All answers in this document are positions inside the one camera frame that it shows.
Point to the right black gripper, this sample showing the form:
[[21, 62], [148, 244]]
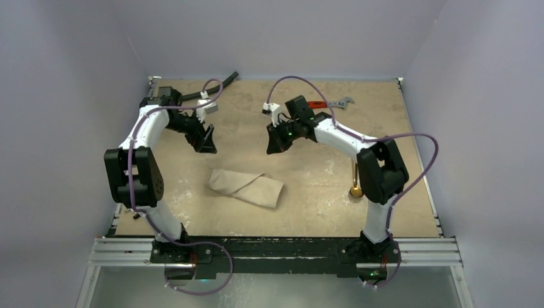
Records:
[[281, 135]]

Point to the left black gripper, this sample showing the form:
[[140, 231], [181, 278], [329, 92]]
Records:
[[201, 139]]

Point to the beige cloth napkin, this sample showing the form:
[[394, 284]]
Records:
[[254, 188]]

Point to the gold spoon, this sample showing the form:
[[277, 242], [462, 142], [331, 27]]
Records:
[[355, 190]]

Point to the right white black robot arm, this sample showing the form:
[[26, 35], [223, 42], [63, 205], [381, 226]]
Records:
[[378, 165]]

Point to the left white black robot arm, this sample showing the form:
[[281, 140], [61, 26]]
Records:
[[134, 176]]

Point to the black foam tube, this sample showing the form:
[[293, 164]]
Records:
[[213, 90]]

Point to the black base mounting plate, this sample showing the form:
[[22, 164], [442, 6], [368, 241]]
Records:
[[344, 257]]

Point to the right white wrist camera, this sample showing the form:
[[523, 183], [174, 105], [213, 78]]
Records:
[[272, 110]]

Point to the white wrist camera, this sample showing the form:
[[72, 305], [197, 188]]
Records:
[[205, 106], [272, 110]]

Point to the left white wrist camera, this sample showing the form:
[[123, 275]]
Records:
[[205, 106]]

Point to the red handled adjustable wrench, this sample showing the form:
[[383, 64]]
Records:
[[341, 103]]

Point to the left aluminium side rail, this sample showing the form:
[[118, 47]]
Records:
[[123, 119]]

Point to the aluminium side rail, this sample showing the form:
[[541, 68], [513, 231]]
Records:
[[425, 203], [123, 119]]

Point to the right aluminium side rail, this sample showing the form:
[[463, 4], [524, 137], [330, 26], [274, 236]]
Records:
[[425, 203]]

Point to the aluminium front rail frame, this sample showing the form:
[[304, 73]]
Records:
[[135, 252]]

